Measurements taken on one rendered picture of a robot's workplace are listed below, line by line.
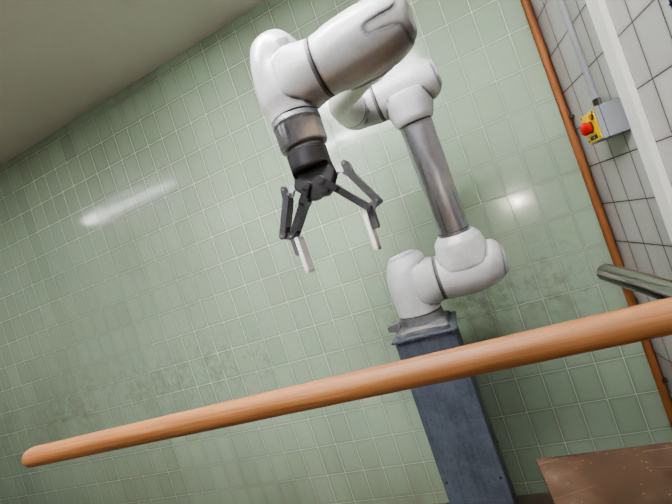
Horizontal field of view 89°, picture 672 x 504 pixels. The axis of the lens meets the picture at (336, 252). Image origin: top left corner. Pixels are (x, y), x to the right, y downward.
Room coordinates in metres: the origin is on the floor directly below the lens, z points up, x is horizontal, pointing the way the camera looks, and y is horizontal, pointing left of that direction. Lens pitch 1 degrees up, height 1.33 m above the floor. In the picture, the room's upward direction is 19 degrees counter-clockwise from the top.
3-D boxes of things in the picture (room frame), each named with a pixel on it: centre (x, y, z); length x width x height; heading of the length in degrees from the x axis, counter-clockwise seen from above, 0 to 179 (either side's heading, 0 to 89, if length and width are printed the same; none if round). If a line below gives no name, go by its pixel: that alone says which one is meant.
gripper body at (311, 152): (0.62, -0.01, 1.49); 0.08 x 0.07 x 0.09; 71
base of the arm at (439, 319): (1.24, -0.20, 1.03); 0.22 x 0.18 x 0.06; 71
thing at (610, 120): (1.05, -0.90, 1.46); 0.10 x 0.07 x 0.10; 163
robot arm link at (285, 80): (0.62, -0.02, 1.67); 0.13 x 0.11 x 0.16; 68
